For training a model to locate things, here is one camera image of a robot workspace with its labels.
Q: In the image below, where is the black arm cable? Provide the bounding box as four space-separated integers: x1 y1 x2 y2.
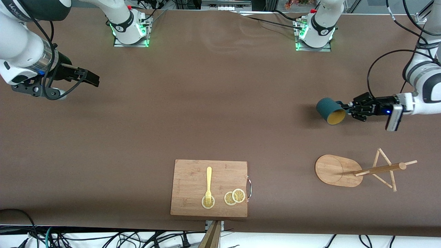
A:
367 0 441 100
21 14 86 101

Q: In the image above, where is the black looping floor cable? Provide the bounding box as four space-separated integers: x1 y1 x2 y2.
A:
0 208 38 248

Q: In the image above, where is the grey power strip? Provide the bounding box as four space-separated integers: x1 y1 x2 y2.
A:
202 0 253 11

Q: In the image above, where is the metal post bracket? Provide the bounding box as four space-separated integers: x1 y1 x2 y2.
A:
205 220 224 232

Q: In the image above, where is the bamboo cutting board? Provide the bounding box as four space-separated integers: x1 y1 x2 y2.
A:
170 159 248 218

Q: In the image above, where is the yellow plastic fork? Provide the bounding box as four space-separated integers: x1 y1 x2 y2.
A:
205 167 213 205

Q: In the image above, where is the teal floor cable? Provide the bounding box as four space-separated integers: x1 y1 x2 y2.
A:
45 226 55 248

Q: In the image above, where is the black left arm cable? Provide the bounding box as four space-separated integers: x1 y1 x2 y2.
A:
367 0 441 100

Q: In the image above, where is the brown wooden post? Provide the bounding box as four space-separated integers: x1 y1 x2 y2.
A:
198 220 222 248

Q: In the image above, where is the wooden cup rack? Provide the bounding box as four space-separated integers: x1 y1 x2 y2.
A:
315 148 418 192

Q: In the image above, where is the black base power cable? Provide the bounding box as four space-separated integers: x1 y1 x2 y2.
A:
238 11 304 31

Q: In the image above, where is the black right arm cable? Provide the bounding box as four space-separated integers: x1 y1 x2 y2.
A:
21 14 86 101

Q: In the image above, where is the teal cup yellow inside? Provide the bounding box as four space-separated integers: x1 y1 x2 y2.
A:
316 97 349 125

